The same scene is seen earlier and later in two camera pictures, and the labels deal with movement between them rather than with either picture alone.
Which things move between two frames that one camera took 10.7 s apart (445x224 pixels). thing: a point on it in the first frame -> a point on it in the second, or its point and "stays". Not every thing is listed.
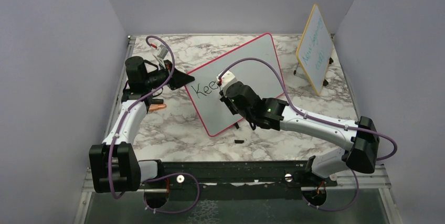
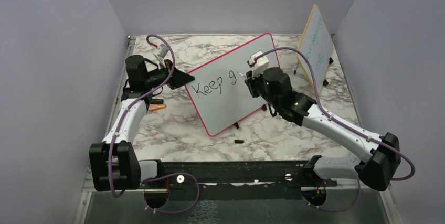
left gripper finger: (179, 79) stays
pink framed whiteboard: (204, 91) stays
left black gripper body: (156, 79) stays
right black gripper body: (233, 109) -> (257, 88)
